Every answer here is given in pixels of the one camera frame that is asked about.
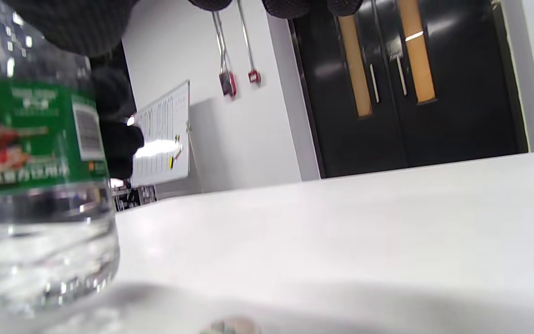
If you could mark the person's left hand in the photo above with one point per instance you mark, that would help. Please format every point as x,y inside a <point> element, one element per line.
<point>118,144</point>

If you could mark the person's right hand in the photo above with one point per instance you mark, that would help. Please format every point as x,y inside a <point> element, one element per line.
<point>77,23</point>

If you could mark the clear mineral water bottle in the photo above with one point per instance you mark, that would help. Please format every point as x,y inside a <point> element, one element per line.
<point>40,222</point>

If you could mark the white whiteboard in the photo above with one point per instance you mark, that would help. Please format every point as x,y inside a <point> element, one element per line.
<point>165,120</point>

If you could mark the black door leaf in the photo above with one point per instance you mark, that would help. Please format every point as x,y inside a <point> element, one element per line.
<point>466,116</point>
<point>336,120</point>

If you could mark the red wall alarm box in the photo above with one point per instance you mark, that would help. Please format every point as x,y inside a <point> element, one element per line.
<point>228,83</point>
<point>254,77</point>

